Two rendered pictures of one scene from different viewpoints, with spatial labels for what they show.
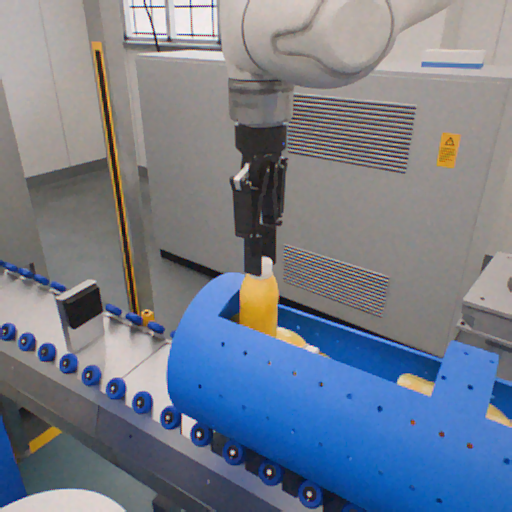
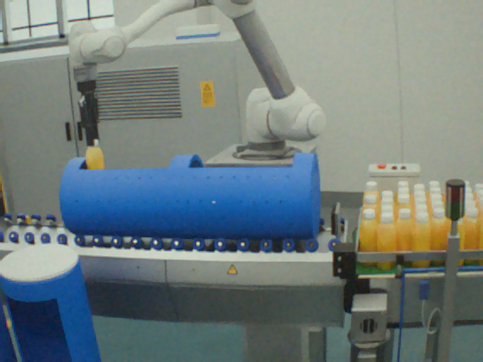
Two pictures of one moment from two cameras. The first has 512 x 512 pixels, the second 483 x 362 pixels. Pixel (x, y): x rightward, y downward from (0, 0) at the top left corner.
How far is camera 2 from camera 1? 1.75 m
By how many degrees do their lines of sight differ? 19
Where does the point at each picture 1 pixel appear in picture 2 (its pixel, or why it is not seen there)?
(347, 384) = (137, 174)
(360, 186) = (150, 135)
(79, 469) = not seen: outside the picture
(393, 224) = not seen: hidden behind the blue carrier
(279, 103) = (93, 71)
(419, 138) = (185, 89)
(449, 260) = not seen: hidden behind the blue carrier
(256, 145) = (86, 87)
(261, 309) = (97, 162)
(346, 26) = (112, 46)
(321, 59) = (107, 55)
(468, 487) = (185, 191)
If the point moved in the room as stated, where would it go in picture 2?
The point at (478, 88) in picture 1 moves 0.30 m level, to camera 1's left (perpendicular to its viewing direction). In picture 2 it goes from (215, 49) to (162, 56)
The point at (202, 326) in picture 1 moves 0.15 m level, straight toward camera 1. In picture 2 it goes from (72, 175) to (83, 185)
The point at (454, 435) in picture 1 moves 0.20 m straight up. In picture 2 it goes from (178, 176) to (172, 115)
